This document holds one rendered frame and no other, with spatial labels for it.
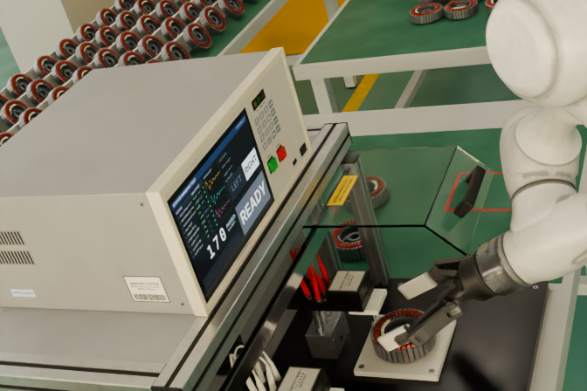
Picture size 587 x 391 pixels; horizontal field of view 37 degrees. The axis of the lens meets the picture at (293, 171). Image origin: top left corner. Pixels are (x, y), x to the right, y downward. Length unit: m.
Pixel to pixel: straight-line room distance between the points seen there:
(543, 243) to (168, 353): 0.56
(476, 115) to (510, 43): 1.54
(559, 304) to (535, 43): 0.95
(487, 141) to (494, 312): 0.67
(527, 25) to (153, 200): 0.55
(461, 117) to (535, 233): 1.04
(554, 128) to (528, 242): 0.17
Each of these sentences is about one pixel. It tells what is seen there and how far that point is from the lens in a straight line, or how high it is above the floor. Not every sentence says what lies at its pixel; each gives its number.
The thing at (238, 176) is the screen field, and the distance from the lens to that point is 1.30.
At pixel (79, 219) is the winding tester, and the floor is 1.28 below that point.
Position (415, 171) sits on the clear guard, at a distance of 1.51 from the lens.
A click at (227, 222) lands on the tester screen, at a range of 1.27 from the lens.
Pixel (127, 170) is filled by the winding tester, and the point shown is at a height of 1.32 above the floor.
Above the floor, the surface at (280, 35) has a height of 0.13.
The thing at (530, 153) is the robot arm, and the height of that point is 1.12.
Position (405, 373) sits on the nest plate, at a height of 0.78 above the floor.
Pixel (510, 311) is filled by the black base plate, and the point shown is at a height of 0.77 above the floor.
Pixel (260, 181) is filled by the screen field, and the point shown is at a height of 1.18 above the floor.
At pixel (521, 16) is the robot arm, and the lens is 0.79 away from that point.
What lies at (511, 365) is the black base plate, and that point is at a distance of 1.53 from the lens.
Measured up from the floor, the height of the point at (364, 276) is 0.92.
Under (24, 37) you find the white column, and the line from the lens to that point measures 5.44.
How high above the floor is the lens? 1.81
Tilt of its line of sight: 28 degrees down
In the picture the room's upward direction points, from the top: 17 degrees counter-clockwise
